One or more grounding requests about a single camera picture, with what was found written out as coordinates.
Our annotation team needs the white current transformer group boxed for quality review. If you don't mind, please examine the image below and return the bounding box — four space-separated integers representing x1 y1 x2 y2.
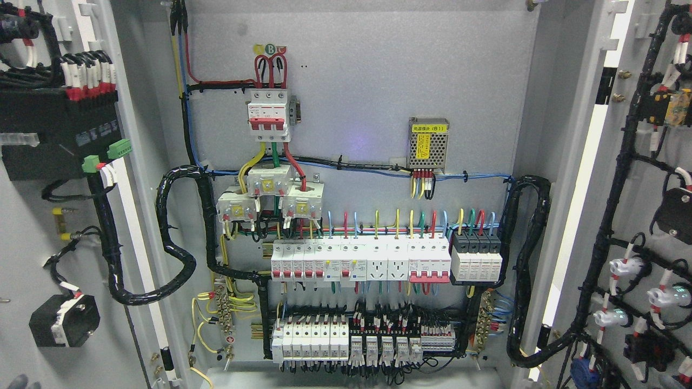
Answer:
216 163 324 223

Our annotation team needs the black digital power meter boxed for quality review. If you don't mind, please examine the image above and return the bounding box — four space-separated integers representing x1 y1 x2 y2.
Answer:
1 89 132 180

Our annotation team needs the brass ground terminal bar left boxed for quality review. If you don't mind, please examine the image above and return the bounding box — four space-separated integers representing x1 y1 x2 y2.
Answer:
213 275 235 369

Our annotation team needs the black spiral cable harness right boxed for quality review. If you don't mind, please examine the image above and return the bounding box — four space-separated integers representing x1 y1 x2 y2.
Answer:
498 174 574 369

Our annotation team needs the black spiral cable harness left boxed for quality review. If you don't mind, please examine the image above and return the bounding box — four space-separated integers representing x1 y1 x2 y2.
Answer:
86 165 271 306

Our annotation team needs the black spiral cable harness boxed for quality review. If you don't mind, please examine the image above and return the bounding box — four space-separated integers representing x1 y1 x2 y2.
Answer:
498 174 574 369
86 165 271 306

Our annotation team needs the white upper breaker row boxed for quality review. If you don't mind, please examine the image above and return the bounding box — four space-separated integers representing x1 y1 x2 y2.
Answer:
270 237 367 286

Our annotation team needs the white lower breaker row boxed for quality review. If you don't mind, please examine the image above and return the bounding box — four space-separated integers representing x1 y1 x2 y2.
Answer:
271 314 350 366

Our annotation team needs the black white surge protector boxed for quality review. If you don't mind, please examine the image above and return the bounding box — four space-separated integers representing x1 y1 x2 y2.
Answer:
450 232 503 286

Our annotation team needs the perforated metal power supply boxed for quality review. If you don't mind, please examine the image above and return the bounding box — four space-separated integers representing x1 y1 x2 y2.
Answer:
407 117 450 172

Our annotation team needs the red handled circuit breaker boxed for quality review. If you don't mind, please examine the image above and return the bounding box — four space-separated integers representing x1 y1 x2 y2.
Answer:
408 237 451 284

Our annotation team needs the main breaker with red handle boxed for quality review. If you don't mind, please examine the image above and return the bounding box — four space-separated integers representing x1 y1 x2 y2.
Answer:
247 89 292 143

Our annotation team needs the grey cabinet door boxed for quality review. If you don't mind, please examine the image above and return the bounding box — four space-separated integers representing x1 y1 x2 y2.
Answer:
2 1 194 388
507 1 690 388

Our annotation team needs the white breaker row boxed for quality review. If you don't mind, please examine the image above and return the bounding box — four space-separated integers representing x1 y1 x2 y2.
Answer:
271 314 350 366
270 237 367 286

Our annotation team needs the brass ground terminal bar right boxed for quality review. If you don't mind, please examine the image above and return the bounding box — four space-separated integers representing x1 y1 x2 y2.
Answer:
472 291 495 354

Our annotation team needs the brass ground terminal bar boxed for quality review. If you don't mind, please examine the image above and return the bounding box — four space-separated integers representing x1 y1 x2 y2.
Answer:
472 291 495 354
213 275 235 369

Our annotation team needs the white socket module row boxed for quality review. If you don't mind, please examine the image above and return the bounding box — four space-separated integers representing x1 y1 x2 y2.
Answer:
365 237 410 281

